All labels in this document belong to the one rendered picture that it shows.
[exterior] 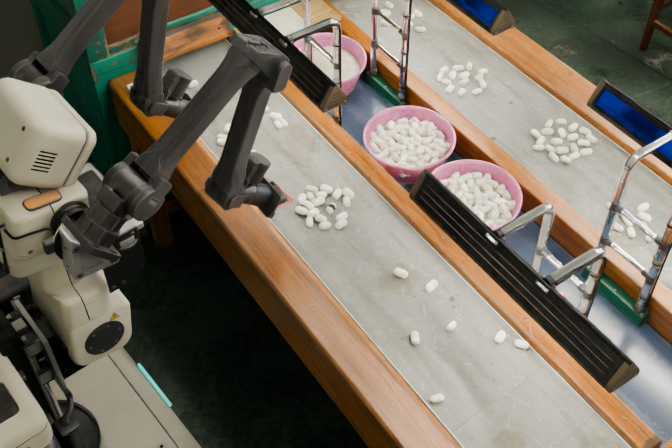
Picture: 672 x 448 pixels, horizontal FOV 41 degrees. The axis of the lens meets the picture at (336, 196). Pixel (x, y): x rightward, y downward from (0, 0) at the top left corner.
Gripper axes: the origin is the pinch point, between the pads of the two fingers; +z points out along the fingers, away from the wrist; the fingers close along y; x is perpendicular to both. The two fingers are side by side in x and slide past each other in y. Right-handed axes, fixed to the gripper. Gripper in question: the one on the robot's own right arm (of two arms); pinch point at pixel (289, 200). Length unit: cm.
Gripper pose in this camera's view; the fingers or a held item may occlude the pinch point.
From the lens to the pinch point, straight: 229.2
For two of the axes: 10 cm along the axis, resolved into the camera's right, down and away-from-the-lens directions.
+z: 6.4, 1.3, 7.6
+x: -5.3, 7.9, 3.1
